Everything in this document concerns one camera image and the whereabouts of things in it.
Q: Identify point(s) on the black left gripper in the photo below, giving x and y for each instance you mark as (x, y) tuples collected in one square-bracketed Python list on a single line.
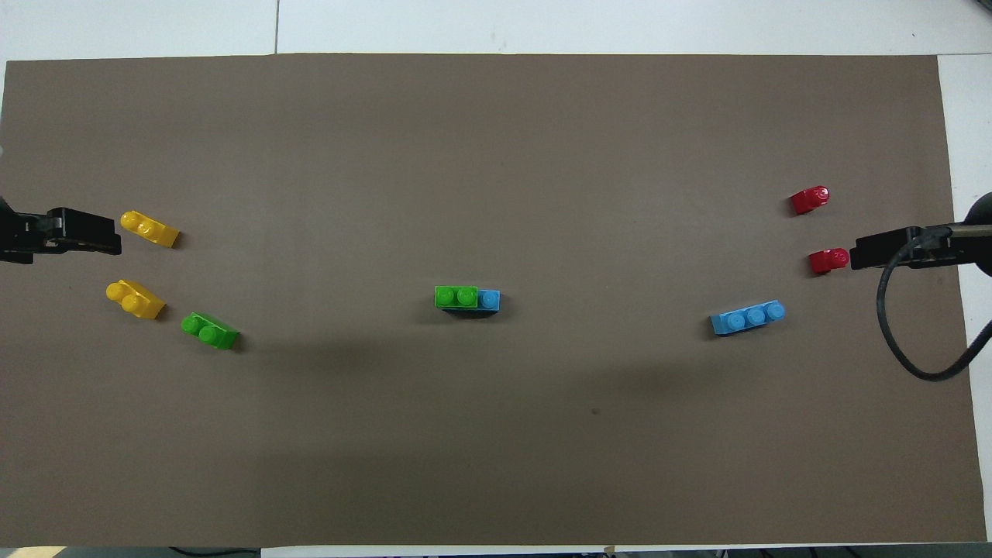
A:
[(22, 236)]

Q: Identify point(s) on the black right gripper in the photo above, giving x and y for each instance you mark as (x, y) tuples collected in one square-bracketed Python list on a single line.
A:
[(957, 252)]

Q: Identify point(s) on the green two-stud brick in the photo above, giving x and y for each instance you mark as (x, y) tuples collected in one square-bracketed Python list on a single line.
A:
[(456, 297), (211, 332)]

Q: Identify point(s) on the blue three-stud brick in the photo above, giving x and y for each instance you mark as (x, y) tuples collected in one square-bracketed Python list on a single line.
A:
[(745, 318), (489, 300)]

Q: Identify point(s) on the red one-stud brick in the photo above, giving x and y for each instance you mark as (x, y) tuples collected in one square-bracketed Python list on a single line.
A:
[(808, 201), (826, 261)]

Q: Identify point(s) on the yellow two-stud brick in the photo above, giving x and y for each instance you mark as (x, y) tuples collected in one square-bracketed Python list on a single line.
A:
[(138, 300), (152, 229)]

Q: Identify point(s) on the tan cardboard corner piece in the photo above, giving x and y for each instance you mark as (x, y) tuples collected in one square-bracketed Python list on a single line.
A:
[(31, 552)]

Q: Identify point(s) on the brown table mat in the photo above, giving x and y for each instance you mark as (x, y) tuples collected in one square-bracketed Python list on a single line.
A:
[(496, 155)]

